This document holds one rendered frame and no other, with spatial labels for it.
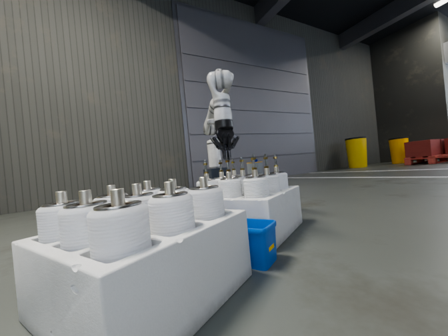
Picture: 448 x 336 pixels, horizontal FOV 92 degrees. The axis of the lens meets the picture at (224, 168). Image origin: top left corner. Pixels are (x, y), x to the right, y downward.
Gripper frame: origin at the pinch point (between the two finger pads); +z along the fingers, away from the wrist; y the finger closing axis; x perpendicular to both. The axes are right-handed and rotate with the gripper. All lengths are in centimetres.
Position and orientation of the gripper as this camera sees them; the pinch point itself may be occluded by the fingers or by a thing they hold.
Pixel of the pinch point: (227, 155)
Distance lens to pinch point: 89.6
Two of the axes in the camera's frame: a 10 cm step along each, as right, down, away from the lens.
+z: 0.9, 10.0, 0.1
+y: 8.7, -0.8, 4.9
